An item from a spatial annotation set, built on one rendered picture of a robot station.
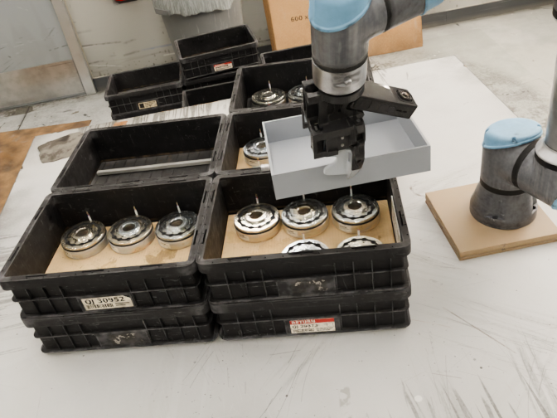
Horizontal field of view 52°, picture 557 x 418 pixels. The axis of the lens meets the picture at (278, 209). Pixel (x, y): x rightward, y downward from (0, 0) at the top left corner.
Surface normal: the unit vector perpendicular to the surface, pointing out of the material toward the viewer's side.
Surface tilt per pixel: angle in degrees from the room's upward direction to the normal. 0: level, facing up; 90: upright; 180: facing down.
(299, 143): 1
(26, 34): 90
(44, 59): 90
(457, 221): 1
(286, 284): 90
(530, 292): 0
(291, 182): 89
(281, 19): 76
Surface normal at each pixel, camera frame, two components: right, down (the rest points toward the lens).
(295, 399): -0.14, -0.79
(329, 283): -0.04, 0.61
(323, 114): 0.22, 0.77
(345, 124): -0.08, -0.59
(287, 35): 0.11, 0.36
